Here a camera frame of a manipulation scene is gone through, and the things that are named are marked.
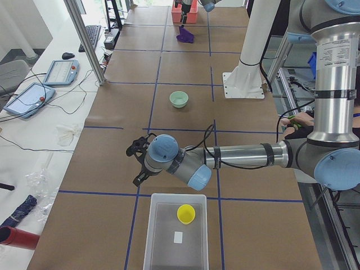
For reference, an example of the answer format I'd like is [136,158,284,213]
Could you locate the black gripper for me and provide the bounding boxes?
[180,0,192,26]
[126,133,156,186]

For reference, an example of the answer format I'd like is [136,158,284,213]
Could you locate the purple cloth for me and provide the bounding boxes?
[176,26,195,43]

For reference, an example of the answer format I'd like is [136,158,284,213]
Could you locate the yellow plastic cup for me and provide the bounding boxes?
[177,204,196,225]

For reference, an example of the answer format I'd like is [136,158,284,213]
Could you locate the light green ceramic bowl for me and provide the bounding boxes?
[169,91,188,109]

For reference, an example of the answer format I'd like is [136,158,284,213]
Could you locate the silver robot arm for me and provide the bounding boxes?
[126,1,359,191]

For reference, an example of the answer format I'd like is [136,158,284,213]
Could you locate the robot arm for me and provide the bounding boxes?
[174,0,217,25]

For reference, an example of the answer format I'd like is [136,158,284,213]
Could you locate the clear plastic storage box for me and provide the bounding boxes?
[143,193,209,269]

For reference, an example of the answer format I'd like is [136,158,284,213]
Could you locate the white label in box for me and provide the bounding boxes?
[173,231,183,244]

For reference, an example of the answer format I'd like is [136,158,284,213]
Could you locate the black power adapter box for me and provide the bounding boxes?
[104,29,120,50]

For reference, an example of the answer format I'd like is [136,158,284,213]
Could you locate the person hand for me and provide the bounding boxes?
[280,112,314,136]

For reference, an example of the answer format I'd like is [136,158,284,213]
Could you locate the red plastic bin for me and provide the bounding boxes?
[170,3,199,24]

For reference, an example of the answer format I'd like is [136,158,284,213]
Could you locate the white crumpled cloth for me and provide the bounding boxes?
[56,124,82,146]

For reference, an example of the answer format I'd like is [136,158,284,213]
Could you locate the black keyboard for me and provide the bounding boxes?
[85,25,102,49]

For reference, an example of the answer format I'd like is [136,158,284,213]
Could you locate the crumpled clear plastic wrap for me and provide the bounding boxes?
[25,169,60,224]

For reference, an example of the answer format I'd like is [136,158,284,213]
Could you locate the dark blue folded umbrella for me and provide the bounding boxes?
[3,195,37,227]

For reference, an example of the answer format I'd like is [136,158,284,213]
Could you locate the black computer mouse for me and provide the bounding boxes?
[62,52,75,60]

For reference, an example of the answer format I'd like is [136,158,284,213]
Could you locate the teach pendant tablet far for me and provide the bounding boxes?
[43,60,79,87]

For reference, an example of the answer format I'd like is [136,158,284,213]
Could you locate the teach pendant tablet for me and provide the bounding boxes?
[43,60,79,87]
[3,83,56,119]

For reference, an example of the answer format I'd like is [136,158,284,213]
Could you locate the teach pendant tablet near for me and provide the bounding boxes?
[3,83,56,119]

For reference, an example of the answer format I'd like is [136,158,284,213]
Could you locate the red cylinder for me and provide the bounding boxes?
[1,226,40,250]

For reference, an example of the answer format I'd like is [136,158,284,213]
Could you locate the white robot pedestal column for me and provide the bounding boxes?
[223,0,281,99]

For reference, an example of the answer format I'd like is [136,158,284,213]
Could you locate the aluminium frame post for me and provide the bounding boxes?
[64,0,106,86]

